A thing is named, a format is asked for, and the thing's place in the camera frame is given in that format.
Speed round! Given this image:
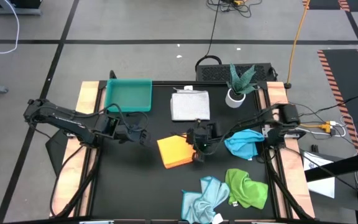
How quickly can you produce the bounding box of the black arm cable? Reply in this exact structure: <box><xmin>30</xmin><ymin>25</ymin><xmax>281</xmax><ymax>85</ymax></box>
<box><xmin>48</xmin><ymin>144</ymin><xmax>104</xmax><ymax>218</ymax></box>
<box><xmin>263</xmin><ymin>149</ymin><xmax>315</xmax><ymax>221</ymax></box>

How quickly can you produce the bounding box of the bright blue microfiber towel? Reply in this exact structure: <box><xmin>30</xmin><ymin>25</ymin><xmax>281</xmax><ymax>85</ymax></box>
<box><xmin>224</xmin><ymin>129</ymin><xmax>265</xmax><ymax>161</ymax></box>

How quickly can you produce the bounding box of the teal plastic tray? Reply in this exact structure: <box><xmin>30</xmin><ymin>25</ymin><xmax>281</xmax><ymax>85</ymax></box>
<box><xmin>104</xmin><ymin>78</ymin><xmax>153</xmax><ymax>113</ymax></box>

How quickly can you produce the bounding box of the green microfiber towel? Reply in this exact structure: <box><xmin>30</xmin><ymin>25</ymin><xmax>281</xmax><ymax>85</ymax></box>
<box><xmin>224</xmin><ymin>168</ymin><xmax>269</xmax><ymax>210</ymax></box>

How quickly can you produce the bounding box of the grey desk foot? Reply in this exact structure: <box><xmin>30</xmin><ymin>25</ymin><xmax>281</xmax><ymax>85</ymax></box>
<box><xmin>0</xmin><ymin>0</ymin><xmax>43</xmax><ymax>17</ymax></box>

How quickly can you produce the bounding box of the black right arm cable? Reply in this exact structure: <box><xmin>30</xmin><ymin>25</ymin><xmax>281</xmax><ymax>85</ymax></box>
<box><xmin>263</xmin><ymin>149</ymin><xmax>315</xmax><ymax>221</ymax></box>

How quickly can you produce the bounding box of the tangled black cable bundle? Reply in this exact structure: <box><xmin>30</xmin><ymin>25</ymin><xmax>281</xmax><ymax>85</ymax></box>
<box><xmin>206</xmin><ymin>0</ymin><xmax>263</xmax><ymax>19</ymax></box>

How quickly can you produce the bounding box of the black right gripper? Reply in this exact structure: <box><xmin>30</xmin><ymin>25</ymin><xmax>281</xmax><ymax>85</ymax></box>
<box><xmin>170</xmin><ymin>121</ymin><xmax>225</xmax><ymax>163</ymax></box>

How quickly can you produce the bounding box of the white floor cable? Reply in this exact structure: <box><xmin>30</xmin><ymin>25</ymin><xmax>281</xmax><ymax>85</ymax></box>
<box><xmin>0</xmin><ymin>0</ymin><xmax>20</xmax><ymax>55</ymax></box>

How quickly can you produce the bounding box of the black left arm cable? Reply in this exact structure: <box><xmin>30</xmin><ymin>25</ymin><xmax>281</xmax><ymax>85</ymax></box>
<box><xmin>48</xmin><ymin>144</ymin><xmax>104</xmax><ymax>218</ymax></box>

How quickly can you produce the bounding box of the white paper sheet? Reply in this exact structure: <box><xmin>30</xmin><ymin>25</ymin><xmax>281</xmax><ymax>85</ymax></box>
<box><xmin>302</xmin><ymin>150</ymin><xmax>336</xmax><ymax>199</ymax></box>

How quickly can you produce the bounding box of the green plant in white pot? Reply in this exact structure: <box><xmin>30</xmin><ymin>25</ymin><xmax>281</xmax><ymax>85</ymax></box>
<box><xmin>225</xmin><ymin>63</ymin><xmax>259</xmax><ymax>109</ymax></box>

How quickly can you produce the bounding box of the wooden side board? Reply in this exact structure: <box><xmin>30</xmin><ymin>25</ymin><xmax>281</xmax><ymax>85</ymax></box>
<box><xmin>50</xmin><ymin>81</ymin><xmax>107</xmax><ymax>218</ymax></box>
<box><xmin>265</xmin><ymin>81</ymin><xmax>316</xmax><ymax>218</ymax></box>

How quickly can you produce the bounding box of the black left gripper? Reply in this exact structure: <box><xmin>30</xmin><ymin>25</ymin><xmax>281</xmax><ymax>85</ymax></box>
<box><xmin>116</xmin><ymin>123</ymin><xmax>152</xmax><ymax>147</ymax></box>

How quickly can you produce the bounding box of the large hazard-striped floor mat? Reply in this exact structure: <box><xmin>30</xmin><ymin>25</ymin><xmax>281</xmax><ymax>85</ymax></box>
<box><xmin>317</xmin><ymin>49</ymin><xmax>358</xmax><ymax>154</ymax></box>

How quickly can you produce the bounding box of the black flat panel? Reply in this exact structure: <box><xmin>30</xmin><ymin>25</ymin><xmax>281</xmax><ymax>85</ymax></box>
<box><xmin>44</xmin><ymin>130</ymin><xmax>73</xmax><ymax>177</ymax></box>

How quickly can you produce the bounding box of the black hanging cable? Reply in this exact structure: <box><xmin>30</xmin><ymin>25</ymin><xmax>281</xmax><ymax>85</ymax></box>
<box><xmin>194</xmin><ymin>0</ymin><xmax>224</xmax><ymax>73</ymax></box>

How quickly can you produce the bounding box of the light blue teal-edged towel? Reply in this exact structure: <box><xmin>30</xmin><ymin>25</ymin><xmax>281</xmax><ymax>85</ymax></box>
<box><xmin>180</xmin><ymin>175</ymin><xmax>231</xmax><ymax>224</ymax></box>

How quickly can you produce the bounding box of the grey waffle microfiber towel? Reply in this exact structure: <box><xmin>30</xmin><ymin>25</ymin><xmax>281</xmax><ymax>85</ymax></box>
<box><xmin>170</xmin><ymin>89</ymin><xmax>211</xmax><ymax>121</ymax></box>

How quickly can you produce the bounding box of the orange microfiber towel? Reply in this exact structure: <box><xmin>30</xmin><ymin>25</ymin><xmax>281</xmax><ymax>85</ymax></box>
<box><xmin>156</xmin><ymin>134</ymin><xmax>197</xmax><ymax>169</ymax></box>

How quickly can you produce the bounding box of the black perforated computer case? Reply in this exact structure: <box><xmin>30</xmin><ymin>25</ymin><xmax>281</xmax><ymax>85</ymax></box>
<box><xmin>196</xmin><ymin>63</ymin><xmax>276</xmax><ymax>82</ymax></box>

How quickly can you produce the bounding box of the yellow hanging cable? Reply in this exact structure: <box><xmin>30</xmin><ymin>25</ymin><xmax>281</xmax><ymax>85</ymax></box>
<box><xmin>285</xmin><ymin>0</ymin><xmax>311</xmax><ymax>90</ymax></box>

